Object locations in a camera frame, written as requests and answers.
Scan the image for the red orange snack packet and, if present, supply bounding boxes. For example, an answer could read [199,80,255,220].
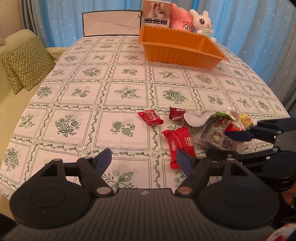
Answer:
[223,109,245,135]

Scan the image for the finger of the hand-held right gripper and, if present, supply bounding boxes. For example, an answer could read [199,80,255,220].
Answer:
[205,147,282,166]
[224,118,294,146]

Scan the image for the yellow snack packet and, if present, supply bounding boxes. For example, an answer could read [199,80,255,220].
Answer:
[239,114,255,129]

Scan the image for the pink plush toy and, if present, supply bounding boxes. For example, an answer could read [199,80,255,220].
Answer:
[170,6,196,33]

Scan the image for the orange plastic tray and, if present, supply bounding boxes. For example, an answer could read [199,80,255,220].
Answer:
[137,25,229,70]

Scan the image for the green zigzag cushion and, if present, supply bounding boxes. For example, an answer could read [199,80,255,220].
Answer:
[1,53,24,95]
[1,35,56,91]

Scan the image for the blue star curtain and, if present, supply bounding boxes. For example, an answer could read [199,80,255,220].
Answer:
[23,0,296,112]

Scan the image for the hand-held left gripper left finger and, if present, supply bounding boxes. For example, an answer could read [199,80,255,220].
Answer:
[30,148,114,198]

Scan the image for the grey star curtain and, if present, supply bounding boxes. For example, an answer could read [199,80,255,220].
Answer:
[0,0,35,40]

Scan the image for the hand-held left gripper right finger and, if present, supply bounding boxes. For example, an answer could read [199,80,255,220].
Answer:
[175,149,258,198]

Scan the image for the white snack packet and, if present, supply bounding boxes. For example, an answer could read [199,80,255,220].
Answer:
[184,111,214,127]

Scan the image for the cream sofa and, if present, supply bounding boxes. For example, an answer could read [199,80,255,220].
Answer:
[0,29,70,149]

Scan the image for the white rabbit plush toy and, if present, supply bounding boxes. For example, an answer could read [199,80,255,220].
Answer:
[189,9,218,43]

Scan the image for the small red snack packet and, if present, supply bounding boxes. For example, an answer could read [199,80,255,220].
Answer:
[138,110,164,126]

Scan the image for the green snack packet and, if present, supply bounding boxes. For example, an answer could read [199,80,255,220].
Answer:
[208,111,234,121]

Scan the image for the white cardboard box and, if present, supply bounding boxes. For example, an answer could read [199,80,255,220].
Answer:
[81,10,142,37]

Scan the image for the dark red snack packet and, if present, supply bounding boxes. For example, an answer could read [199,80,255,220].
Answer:
[168,106,187,123]

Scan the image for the large red snack packet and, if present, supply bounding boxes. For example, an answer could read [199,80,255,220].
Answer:
[161,127,197,169]

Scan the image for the red printed clothing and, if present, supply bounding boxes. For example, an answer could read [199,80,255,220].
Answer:
[274,226,296,241]

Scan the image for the humidifier product box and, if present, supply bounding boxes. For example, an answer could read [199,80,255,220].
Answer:
[142,0,173,29]

